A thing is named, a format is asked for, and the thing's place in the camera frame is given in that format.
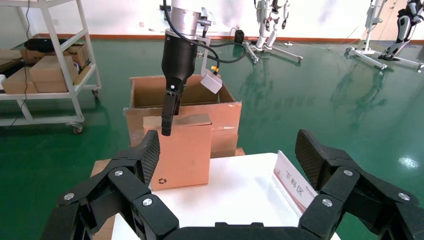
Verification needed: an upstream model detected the black bag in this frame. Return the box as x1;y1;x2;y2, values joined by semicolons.
24;37;69;54

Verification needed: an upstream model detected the large open cardboard box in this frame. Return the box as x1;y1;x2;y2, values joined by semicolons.
123;74;243;159

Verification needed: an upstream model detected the tall cardboard box on cart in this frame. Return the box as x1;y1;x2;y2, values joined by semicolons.
28;55;79;94

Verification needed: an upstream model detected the flat cardboard box on cart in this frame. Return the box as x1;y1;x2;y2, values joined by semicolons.
1;67;39;96

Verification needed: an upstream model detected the acrylic sign with red print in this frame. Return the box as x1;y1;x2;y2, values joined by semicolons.
272;150;320;217

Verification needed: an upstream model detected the thick black cable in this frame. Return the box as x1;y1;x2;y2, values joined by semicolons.
161;0;220;64

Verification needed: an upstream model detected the white black humanoid robot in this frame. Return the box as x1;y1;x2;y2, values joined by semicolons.
378;0;424;62

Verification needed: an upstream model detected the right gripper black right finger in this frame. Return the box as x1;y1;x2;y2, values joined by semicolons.
294;129;424;240

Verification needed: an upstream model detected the white metal shelf cart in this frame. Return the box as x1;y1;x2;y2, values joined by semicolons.
0;0;102;135

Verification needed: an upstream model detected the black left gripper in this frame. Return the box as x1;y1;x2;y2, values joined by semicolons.
160;31;200;137

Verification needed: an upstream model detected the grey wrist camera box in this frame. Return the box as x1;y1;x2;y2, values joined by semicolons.
197;35;223;95

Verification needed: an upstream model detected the small cardboard box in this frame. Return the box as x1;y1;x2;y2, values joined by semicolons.
143;113;213;192

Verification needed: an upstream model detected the open cardboard box on cart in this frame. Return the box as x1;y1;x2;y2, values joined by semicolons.
22;43;91;70

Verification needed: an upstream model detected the black cable with yellow tag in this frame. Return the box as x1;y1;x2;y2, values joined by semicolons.
198;40;248;72

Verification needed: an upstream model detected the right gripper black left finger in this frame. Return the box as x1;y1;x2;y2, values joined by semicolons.
39;129;180;240

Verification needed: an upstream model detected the grey metal robot stand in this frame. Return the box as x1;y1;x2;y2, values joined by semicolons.
243;41;304;65

